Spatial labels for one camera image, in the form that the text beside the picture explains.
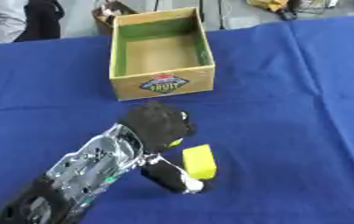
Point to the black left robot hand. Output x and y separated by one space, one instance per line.
156 125

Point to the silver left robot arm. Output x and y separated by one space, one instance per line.
82 172

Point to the tan cardboard box green inside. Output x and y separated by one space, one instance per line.
160 55

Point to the brown cardboard box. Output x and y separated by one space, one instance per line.
108 17

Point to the yellow rectangular block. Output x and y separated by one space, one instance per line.
199 162

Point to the black tripod legs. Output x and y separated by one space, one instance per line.
205 11

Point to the yellow bag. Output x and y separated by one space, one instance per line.
270 4

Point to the person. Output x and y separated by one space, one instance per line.
11 19

